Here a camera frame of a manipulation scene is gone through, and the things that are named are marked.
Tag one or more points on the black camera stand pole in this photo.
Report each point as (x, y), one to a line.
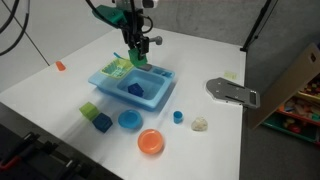
(262, 19)

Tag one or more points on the grey toy faucet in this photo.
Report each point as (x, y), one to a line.
(153, 42)

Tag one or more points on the small blue cup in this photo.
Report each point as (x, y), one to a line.
(178, 117)

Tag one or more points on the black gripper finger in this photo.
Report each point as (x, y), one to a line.
(133, 46)
(145, 47)

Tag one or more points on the small yellow sticky note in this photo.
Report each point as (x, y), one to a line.
(230, 75)

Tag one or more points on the orange toy cup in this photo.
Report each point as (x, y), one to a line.
(60, 66)

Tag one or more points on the blue block in sink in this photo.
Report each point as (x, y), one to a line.
(136, 89)

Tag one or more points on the wooden toy storage shelf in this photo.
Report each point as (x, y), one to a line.
(292, 104)

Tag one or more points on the white crumpled object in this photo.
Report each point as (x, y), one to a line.
(199, 124)

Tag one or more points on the light green toy block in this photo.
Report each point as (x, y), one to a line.
(89, 111)

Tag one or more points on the light blue toy sink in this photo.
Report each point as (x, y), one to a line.
(143, 88)

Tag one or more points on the blue toy plate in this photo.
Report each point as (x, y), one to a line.
(130, 119)

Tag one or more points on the orange toy plate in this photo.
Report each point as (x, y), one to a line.
(150, 141)

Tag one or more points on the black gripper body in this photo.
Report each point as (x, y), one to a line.
(133, 34)

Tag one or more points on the yellow-green dish rack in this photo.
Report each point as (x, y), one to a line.
(118, 68)

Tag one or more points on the dark blue toy block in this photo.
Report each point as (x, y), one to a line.
(102, 122)

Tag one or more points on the grey metal mounting plate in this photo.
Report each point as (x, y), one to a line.
(229, 92)

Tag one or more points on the black clamp equipment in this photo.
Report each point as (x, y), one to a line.
(34, 154)

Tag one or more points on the robot arm with green link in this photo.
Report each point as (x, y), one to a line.
(114, 15)

